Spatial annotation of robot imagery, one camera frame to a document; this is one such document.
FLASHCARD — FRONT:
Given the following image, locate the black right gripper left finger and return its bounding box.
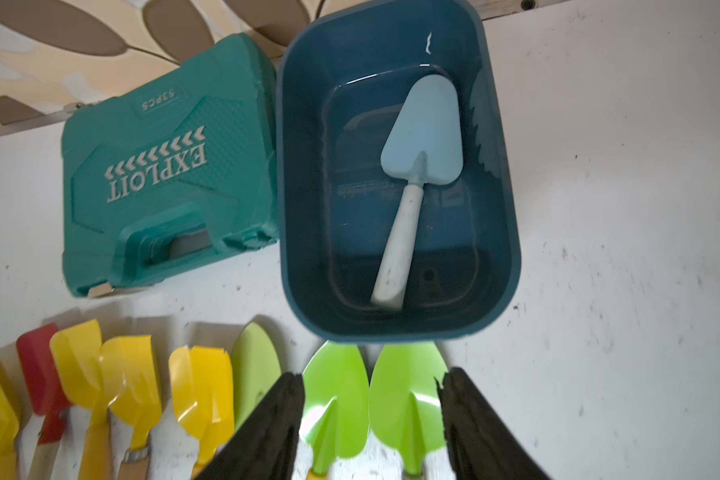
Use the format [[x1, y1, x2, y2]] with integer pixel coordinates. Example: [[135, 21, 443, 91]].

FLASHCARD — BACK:
[[198, 372, 305, 480]]

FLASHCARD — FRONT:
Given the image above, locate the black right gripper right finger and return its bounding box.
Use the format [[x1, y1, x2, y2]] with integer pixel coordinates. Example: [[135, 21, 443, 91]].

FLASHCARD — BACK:
[[437, 367, 549, 480]]

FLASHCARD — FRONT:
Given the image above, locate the green trowel yellow handle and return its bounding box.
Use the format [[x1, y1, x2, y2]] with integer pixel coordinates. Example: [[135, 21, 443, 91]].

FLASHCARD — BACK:
[[299, 341, 369, 479]]

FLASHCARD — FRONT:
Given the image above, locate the light green shovel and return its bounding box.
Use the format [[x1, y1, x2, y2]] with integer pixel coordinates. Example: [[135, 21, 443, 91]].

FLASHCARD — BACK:
[[231, 322, 282, 432]]

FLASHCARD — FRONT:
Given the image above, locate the green trowel wooden handle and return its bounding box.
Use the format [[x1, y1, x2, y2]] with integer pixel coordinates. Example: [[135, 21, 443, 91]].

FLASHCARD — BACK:
[[369, 342, 448, 479]]

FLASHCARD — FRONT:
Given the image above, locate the yellow shovel wooden handle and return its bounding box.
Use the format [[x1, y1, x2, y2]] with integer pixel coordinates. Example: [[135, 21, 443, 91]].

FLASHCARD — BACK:
[[99, 335, 162, 479]]

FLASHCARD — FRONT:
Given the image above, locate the red shovel wooden handle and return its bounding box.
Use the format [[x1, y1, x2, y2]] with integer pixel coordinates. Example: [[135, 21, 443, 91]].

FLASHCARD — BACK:
[[16, 323, 71, 479]]

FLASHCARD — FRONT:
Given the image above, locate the blue plastic storage box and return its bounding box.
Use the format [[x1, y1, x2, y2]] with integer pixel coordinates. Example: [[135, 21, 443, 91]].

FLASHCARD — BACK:
[[275, 1, 521, 343]]

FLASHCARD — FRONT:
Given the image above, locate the green plastic tool case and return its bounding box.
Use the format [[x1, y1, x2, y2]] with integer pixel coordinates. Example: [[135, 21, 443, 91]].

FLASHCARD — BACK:
[[61, 34, 280, 297]]

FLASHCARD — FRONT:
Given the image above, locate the white handled tool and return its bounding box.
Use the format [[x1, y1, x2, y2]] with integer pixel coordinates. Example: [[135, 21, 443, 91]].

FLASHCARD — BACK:
[[371, 74, 464, 311]]

